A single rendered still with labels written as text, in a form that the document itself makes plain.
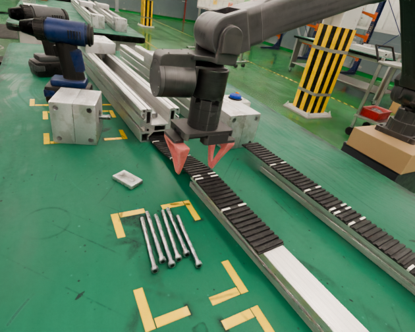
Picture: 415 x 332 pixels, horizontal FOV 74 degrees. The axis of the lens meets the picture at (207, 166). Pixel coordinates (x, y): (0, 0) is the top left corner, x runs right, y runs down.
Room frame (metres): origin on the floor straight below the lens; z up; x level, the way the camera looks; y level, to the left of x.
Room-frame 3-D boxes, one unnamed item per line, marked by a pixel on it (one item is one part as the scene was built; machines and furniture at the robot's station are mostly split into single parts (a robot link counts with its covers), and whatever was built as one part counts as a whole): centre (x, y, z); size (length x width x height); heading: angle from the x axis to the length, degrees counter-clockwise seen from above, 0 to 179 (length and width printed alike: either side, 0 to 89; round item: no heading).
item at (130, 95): (0.94, 0.38, 0.82); 0.80 x 0.10 x 0.09; 37
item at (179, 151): (0.46, 0.04, 0.85); 0.07 x 0.07 x 0.09; 37
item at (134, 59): (1.05, 0.23, 0.82); 0.80 x 0.10 x 0.09; 37
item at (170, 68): (0.45, 0.06, 1.02); 0.12 x 0.09 x 0.12; 122
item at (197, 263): (0.30, 0.01, 0.78); 0.11 x 0.01 x 0.01; 27
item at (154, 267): (0.28, 0.07, 0.78); 0.11 x 0.01 x 0.01; 27
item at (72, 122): (0.58, 0.30, 0.83); 0.11 x 0.10 x 0.10; 106
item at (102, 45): (1.14, 0.53, 0.87); 0.16 x 0.11 x 0.07; 37
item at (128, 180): (0.43, 0.15, 0.78); 0.05 x 0.03 x 0.01; 64
